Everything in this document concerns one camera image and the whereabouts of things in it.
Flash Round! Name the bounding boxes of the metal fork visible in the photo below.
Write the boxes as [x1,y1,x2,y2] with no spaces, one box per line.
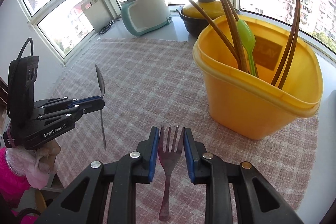
[158,125,184,222]

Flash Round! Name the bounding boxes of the yellow clay pot lid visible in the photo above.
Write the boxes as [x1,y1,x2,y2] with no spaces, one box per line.
[182,0,230,20]

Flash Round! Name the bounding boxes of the person's left hand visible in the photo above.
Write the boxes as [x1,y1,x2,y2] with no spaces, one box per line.
[39,140,61,174]

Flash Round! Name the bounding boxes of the person's left forearm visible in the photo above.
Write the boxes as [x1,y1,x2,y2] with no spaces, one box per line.
[0,147,49,210]

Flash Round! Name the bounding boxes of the pink checked tablecloth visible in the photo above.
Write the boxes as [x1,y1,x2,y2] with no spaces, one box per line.
[50,38,319,224]

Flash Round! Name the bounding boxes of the metal spoon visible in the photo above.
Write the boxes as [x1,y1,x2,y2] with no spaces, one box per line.
[95,64,107,150]

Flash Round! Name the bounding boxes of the black clay pot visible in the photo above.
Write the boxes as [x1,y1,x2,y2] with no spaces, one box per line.
[176,5,243,38]

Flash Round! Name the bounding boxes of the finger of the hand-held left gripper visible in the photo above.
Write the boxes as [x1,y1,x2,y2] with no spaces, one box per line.
[37,101,105,122]
[39,96,103,109]

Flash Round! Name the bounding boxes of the white electric pot teal handle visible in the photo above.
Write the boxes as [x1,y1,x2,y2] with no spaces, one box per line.
[120,0,172,36]

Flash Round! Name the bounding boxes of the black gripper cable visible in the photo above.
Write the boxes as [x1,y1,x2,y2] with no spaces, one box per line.
[16,39,34,62]

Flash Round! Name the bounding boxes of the black scissors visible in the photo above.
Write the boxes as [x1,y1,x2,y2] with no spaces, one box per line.
[98,20,114,35]

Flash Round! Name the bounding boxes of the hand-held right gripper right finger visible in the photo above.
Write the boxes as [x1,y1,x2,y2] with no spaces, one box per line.
[183,128,305,224]

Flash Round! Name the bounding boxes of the white cutting board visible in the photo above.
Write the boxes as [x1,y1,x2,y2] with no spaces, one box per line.
[80,0,117,33]

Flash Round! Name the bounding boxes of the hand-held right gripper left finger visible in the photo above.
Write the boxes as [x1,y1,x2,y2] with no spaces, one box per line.
[34,126,160,224]

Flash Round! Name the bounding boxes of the green plastic spoon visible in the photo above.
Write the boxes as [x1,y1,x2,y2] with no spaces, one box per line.
[237,19,256,77]

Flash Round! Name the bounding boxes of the yellow plastic container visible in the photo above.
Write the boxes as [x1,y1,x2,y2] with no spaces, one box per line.
[192,15,324,140]

